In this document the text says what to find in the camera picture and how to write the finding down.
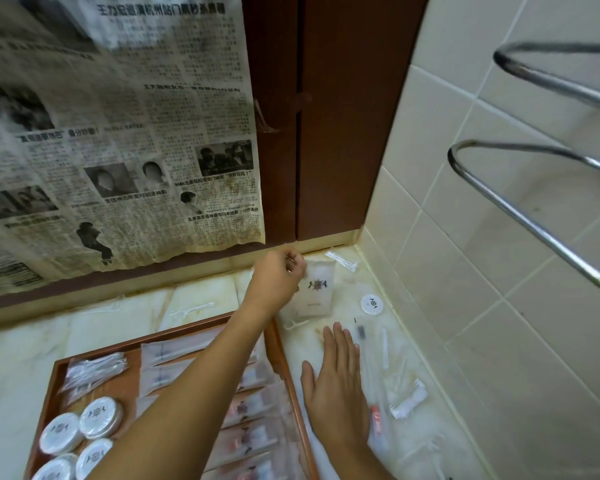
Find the person's left hand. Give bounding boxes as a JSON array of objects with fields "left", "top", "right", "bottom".
[{"left": 241, "top": 248, "right": 309, "bottom": 324}]

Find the stack of clear toothbrush kits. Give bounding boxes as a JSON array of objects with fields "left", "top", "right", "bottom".
[{"left": 134, "top": 327, "right": 309, "bottom": 480}]

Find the large printed newspaper sheet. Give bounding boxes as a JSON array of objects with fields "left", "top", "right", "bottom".
[{"left": 0, "top": 0, "right": 267, "bottom": 302}]

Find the clear cotton swab packet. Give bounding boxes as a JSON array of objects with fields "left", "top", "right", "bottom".
[
  {"left": 64, "top": 382, "right": 97, "bottom": 406},
  {"left": 324, "top": 250, "right": 360, "bottom": 272},
  {"left": 62, "top": 352, "right": 131, "bottom": 391}
]

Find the white emblem paper packet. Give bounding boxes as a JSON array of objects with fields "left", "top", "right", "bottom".
[{"left": 282, "top": 258, "right": 337, "bottom": 318}]

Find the round white emblem tin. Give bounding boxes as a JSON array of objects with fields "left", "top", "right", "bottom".
[
  {"left": 79, "top": 397, "right": 126, "bottom": 441},
  {"left": 359, "top": 293, "right": 386, "bottom": 316},
  {"left": 74, "top": 437, "right": 115, "bottom": 480},
  {"left": 31, "top": 453, "right": 79, "bottom": 480},
  {"left": 39, "top": 412, "right": 85, "bottom": 456}
]

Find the person's right forearm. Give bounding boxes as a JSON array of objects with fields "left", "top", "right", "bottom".
[{"left": 325, "top": 440, "right": 397, "bottom": 480}]

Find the person's right hand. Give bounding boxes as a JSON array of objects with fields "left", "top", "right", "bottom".
[{"left": 300, "top": 322, "right": 376, "bottom": 451}]

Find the brown wooden cabinet door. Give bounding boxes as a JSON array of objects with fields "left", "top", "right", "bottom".
[
  {"left": 295, "top": 0, "right": 432, "bottom": 243},
  {"left": 241, "top": 0, "right": 301, "bottom": 246}
]

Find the chrome towel rack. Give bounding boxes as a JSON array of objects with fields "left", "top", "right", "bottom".
[{"left": 447, "top": 41, "right": 600, "bottom": 303}]

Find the brown wooden tray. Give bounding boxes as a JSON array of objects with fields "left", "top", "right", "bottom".
[{"left": 24, "top": 310, "right": 321, "bottom": 480}]

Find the small white crumpled packet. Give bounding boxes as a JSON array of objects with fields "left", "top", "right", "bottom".
[{"left": 387, "top": 377, "right": 429, "bottom": 421}]

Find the long clear toothbrush packet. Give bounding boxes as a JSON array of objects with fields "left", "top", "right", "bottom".
[{"left": 352, "top": 317, "right": 397, "bottom": 461}]

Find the brown wooden mirror frame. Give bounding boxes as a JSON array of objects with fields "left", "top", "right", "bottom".
[{"left": 0, "top": 239, "right": 301, "bottom": 316}]

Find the person's left forearm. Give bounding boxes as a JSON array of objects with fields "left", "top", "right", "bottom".
[{"left": 87, "top": 306, "right": 276, "bottom": 480}]

